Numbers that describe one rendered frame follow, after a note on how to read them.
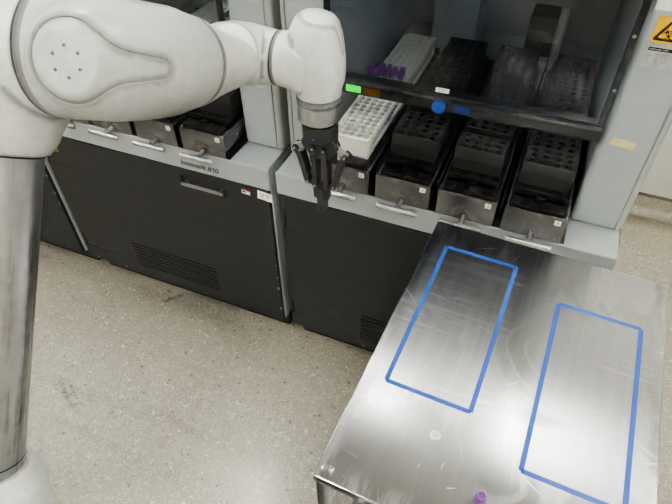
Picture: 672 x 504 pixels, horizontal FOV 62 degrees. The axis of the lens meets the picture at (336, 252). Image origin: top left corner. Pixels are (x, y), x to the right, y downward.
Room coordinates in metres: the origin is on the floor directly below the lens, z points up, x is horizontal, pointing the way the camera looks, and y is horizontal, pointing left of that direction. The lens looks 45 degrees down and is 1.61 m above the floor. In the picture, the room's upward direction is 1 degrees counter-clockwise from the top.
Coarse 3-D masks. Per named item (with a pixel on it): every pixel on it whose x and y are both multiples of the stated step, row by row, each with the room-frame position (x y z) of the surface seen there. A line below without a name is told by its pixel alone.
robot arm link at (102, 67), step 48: (48, 0) 0.50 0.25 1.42; (96, 0) 0.48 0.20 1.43; (48, 48) 0.43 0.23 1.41; (96, 48) 0.43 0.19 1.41; (144, 48) 0.46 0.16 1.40; (192, 48) 0.51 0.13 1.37; (48, 96) 0.43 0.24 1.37; (96, 96) 0.42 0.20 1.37; (144, 96) 0.45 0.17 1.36; (192, 96) 0.50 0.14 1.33
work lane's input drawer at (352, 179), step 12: (408, 108) 1.36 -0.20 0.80; (396, 120) 1.29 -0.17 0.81; (384, 144) 1.19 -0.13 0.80; (336, 156) 1.12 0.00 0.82; (372, 156) 1.12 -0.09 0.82; (348, 168) 1.09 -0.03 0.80; (360, 168) 1.08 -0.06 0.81; (372, 168) 1.09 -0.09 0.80; (348, 180) 1.09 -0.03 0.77; (360, 180) 1.07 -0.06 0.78; (372, 180) 1.09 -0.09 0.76; (336, 192) 1.06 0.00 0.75; (360, 192) 1.07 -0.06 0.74
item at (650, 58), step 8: (664, 16) 0.96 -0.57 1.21; (656, 24) 0.96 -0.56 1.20; (664, 24) 0.95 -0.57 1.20; (656, 32) 0.96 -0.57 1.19; (664, 32) 0.95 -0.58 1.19; (656, 40) 0.95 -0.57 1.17; (664, 40) 0.95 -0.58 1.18; (648, 48) 0.96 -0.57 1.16; (656, 48) 0.95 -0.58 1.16; (664, 48) 0.95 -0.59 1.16; (648, 56) 0.96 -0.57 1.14; (656, 56) 0.95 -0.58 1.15; (664, 56) 0.95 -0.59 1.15; (640, 64) 0.96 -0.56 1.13; (648, 64) 0.95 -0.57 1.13; (656, 64) 0.95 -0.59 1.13; (664, 64) 0.94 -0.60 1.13; (616, 144) 0.95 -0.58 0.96; (624, 144) 0.95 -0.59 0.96; (632, 144) 0.94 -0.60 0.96
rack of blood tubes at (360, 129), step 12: (360, 96) 1.32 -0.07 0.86; (360, 108) 1.26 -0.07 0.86; (372, 108) 1.27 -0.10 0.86; (384, 108) 1.26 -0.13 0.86; (396, 108) 1.32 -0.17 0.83; (348, 120) 1.20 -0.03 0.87; (360, 120) 1.20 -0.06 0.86; (372, 120) 1.21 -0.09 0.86; (384, 120) 1.21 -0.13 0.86; (348, 132) 1.15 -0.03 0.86; (360, 132) 1.16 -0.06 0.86; (372, 132) 1.15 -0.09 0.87; (384, 132) 1.22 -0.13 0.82; (348, 144) 1.13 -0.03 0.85; (360, 144) 1.11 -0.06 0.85; (372, 144) 1.18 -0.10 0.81; (360, 156) 1.11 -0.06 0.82
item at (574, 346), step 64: (448, 256) 0.77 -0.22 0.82; (512, 256) 0.77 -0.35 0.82; (448, 320) 0.61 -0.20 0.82; (512, 320) 0.61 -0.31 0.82; (576, 320) 0.61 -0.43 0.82; (640, 320) 0.61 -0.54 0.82; (384, 384) 0.48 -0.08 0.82; (448, 384) 0.48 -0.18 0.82; (512, 384) 0.48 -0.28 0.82; (576, 384) 0.48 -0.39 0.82; (640, 384) 0.48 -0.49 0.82; (384, 448) 0.37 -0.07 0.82; (448, 448) 0.37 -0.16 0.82; (512, 448) 0.37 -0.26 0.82; (576, 448) 0.37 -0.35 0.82; (640, 448) 0.37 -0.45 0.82
